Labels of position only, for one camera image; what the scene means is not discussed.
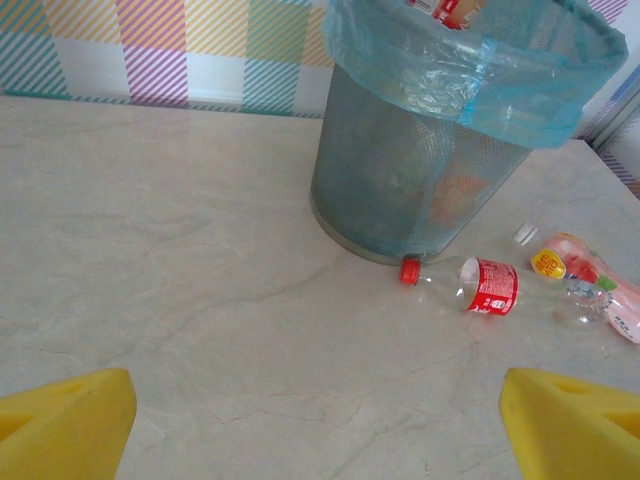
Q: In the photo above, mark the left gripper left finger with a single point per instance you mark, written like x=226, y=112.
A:
x=65, y=430

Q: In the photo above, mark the grey metal mesh bin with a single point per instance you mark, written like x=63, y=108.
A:
x=370, y=175

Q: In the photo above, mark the blue plastic bin liner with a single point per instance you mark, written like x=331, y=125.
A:
x=525, y=90

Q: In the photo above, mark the clear bottle red white label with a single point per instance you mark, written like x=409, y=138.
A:
x=445, y=12

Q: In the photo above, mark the right aluminium frame post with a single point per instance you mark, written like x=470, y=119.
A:
x=620, y=115

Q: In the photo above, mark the pink drink bottle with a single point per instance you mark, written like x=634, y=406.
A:
x=575, y=260

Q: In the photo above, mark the orange juice bottle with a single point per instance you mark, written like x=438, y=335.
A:
x=457, y=195

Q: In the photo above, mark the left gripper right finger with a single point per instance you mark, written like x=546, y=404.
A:
x=565, y=435

